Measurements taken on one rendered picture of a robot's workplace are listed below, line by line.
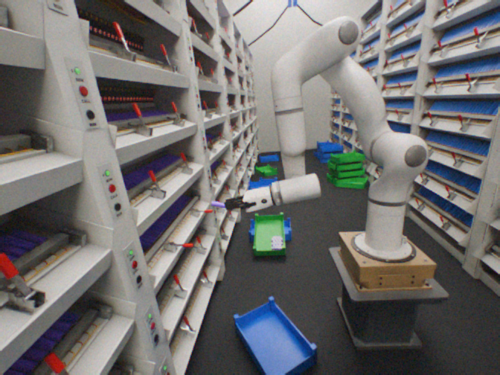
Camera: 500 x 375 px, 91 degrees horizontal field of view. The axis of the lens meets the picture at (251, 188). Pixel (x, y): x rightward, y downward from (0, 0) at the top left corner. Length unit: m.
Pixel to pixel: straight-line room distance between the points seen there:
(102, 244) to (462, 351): 1.26
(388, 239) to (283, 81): 0.64
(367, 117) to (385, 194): 0.26
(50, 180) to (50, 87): 0.16
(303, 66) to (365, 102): 0.22
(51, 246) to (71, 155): 0.17
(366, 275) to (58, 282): 0.84
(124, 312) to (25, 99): 0.48
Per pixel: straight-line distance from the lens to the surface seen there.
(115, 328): 0.70
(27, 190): 0.48
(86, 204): 0.59
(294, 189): 0.83
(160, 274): 0.81
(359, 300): 0.98
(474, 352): 1.36
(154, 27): 1.25
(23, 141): 0.57
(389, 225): 0.98
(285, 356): 1.16
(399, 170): 0.86
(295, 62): 0.79
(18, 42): 0.53
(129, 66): 0.75
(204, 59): 1.89
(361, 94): 0.84
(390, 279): 1.01
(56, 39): 0.58
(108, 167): 0.60
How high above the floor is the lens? 0.94
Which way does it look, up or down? 19 degrees down
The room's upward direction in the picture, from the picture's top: 5 degrees counter-clockwise
